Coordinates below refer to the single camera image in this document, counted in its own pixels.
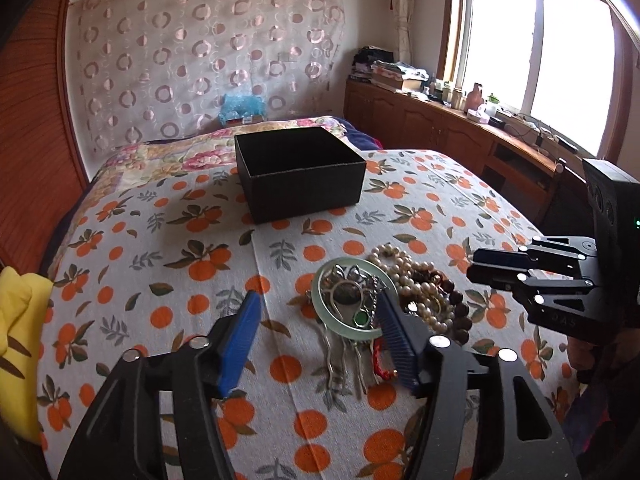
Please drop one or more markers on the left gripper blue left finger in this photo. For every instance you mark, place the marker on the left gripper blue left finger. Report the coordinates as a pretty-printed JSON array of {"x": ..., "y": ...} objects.
[{"x": 236, "y": 335}]

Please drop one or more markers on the person's right hand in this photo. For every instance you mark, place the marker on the person's right hand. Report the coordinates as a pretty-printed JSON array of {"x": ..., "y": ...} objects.
[{"x": 591, "y": 361}]

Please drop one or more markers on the green jade bangle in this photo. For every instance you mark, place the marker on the green jade bangle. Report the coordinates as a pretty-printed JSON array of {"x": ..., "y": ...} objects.
[{"x": 343, "y": 286}]

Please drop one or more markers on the circle pattern wall curtain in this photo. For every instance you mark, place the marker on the circle pattern wall curtain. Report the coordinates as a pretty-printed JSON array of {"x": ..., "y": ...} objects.
[{"x": 146, "y": 70}]

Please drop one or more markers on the silver hair pin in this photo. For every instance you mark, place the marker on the silver hair pin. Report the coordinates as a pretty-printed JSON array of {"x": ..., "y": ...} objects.
[{"x": 346, "y": 370}]

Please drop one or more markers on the window side curtain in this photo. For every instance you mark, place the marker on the window side curtain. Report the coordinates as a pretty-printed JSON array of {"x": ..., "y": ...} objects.
[{"x": 402, "y": 13}]

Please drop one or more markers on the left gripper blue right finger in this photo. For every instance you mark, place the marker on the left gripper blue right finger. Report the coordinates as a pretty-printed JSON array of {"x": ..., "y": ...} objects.
[{"x": 406, "y": 337}]

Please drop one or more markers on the red knotted cord tassel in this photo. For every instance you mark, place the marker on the red knotted cord tassel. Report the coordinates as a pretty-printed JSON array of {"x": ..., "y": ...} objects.
[{"x": 382, "y": 372}]

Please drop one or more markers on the floral quilt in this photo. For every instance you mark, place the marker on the floral quilt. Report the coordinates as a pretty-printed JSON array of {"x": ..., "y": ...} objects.
[{"x": 137, "y": 164}]

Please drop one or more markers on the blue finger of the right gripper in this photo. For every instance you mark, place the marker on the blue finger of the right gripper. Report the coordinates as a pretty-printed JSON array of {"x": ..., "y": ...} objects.
[
  {"x": 507, "y": 278},
  {"x": 495, "y": 257}
]

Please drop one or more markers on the wooden side cabinet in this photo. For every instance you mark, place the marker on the wooden side cabinet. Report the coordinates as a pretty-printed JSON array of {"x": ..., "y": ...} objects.
[{"x": 518, "y": 172}]

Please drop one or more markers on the yellow plush toy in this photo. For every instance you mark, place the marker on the yellow plush toy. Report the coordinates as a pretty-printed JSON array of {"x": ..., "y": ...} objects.
[{"x": 24, "y": 305}]

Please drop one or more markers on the blue plastic bag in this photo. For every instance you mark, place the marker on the blue plastic bag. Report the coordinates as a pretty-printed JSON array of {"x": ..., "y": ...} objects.
[{"x": 241, "y": 105}]

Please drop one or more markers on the window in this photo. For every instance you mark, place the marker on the window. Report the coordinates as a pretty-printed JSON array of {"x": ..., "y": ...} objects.
[{"x": 566, "y": 62}]

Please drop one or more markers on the orange print bed sheet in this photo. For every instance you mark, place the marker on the orange print bed sheet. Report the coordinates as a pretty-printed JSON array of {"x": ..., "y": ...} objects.
[{"x": 152, "y": 266}]

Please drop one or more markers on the black square storage box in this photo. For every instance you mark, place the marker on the black square storage box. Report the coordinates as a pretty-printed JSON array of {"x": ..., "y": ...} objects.
[{"x": 287, "y": 173}]

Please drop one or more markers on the green gem pendant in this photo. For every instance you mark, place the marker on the green gem pendant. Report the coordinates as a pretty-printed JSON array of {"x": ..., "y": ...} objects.
[{"x": 361, "y": 319}]

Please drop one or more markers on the pile of folded clothes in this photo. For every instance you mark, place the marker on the pile of folded clothes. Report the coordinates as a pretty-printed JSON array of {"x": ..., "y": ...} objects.
[{"x": 373, "y": 65}]

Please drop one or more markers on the cardboard box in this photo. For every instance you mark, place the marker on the cardboard box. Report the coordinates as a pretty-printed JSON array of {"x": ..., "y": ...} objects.
[{"x": 241, "y": 121}]

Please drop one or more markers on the dark blue blanket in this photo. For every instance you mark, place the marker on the dark blue blanket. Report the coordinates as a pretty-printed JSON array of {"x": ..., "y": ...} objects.
[{"x": 358, "y": 138}]

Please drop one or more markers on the wooden louvered wardrobe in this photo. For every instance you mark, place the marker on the wooden louvered wardrobe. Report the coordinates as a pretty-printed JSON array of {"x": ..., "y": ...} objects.
[{"x": 42, "y": 177}]

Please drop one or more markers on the pink bottle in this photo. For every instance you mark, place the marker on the pink bottle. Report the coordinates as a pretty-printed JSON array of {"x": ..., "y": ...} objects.
[{"x": 474, "y": 99}]

